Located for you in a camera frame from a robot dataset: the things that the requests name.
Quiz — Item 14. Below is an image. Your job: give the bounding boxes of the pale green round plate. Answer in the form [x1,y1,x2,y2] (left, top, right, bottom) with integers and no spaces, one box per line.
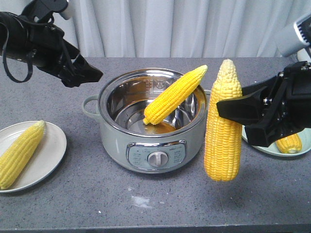
[252,128,311,157]

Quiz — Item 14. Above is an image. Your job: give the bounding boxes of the white pleated curtain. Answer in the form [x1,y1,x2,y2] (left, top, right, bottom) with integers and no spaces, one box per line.
[55,0,311,58]

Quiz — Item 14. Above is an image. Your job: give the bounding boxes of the yellow corn cob white patches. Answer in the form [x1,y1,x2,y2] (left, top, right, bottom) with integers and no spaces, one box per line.
[276,133,302,154]

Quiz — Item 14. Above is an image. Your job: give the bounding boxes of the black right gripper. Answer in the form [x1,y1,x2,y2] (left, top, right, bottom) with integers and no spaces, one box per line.
[216,61,311,147]

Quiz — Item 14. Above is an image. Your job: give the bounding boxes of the pale green electric pot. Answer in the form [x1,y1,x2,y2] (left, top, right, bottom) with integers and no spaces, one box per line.
[82,68,209,174]

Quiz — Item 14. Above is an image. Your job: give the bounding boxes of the beige round plate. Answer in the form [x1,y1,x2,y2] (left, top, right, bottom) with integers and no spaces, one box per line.
[0,121,67,193]

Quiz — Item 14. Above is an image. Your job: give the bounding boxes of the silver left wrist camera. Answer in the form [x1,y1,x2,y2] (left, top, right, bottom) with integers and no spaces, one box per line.
[21,0,73,23]

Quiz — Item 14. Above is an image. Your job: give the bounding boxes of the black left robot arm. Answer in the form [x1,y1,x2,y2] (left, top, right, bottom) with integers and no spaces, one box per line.
[0,12,103,87]

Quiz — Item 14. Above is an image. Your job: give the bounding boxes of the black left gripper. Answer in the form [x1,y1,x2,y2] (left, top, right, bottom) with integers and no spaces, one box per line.
[28,26,103,88]

